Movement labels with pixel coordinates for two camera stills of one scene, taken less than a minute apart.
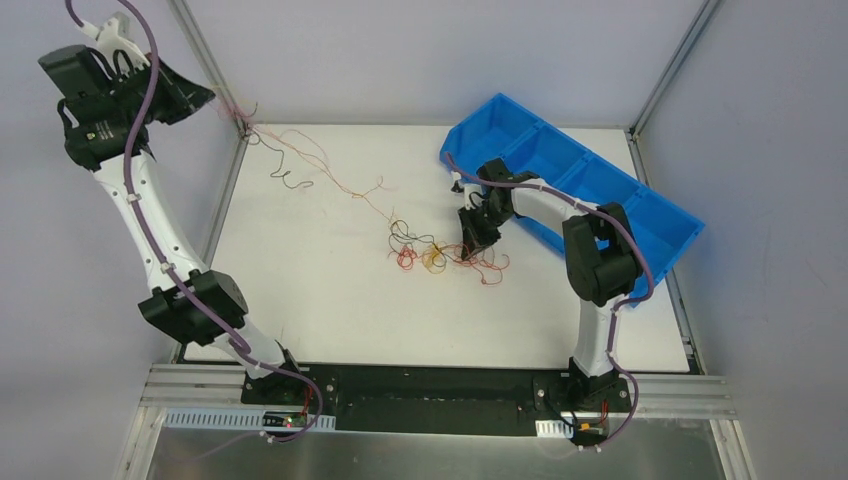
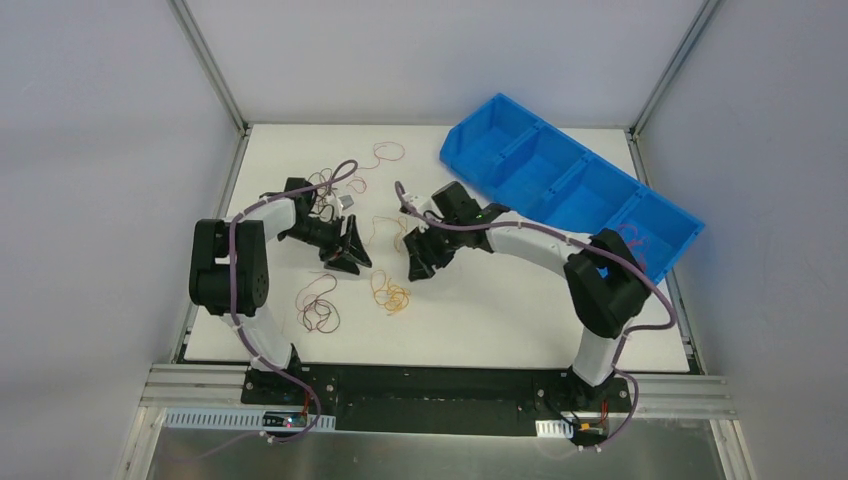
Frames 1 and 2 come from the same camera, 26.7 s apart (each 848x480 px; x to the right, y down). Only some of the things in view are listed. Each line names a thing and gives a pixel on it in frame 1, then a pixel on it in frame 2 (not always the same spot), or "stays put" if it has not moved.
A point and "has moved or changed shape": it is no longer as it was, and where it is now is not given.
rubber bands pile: (399, 236) → (325, 207)
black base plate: (441, 399) stays put
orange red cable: (489, 273) has moved or changed shape
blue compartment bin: (535, 148) stays put
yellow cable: (434, 260) has moved or changed shape
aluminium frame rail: (667, 395) stays put
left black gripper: (163, 87) → (340, 240)
